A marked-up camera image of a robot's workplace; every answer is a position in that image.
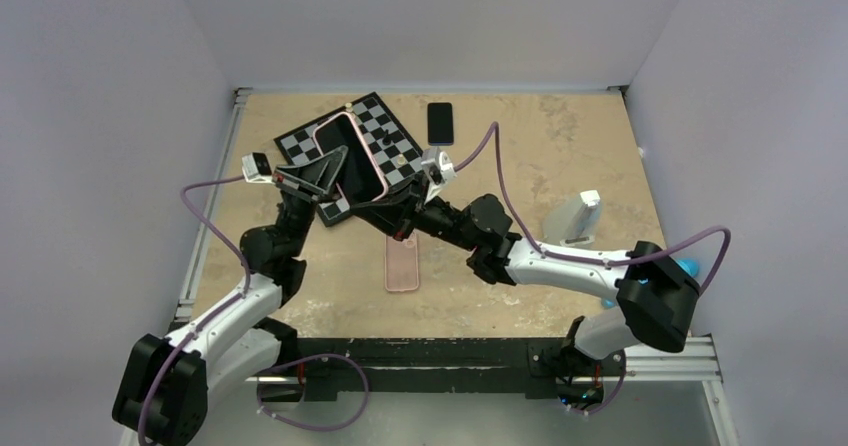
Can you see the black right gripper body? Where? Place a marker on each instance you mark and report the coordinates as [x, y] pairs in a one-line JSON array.
[[436, 217]]

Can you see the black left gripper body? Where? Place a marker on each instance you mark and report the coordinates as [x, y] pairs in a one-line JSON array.
[[299, 201]]

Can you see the pink phone case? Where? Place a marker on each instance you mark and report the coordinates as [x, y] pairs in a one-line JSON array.
[[401, 265]]

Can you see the black bare phone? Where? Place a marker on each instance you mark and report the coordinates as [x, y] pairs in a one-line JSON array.
[[440, 124]]

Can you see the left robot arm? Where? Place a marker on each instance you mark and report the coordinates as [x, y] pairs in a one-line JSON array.
[[170, 382]]

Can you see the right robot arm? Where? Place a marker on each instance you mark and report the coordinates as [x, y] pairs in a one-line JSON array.
[[654, 296]]

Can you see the black and white chessboard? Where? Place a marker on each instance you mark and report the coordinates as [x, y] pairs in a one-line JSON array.
[[373, 116]]

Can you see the white spray bottle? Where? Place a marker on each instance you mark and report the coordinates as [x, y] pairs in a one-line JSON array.
[[574, 222]]

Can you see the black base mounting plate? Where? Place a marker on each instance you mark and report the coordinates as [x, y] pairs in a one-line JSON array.
[[537, 368]]

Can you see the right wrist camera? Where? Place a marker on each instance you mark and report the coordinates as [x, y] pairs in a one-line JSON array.
[[438, 169]]

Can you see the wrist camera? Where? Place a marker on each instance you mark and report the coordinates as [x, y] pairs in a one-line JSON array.
[[256, 168], [438, 169]]

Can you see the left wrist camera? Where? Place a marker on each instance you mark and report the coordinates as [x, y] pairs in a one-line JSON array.
[[256, 168]]

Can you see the aluminium table frame rail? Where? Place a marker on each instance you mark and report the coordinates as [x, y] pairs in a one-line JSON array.
[[191, 282]]

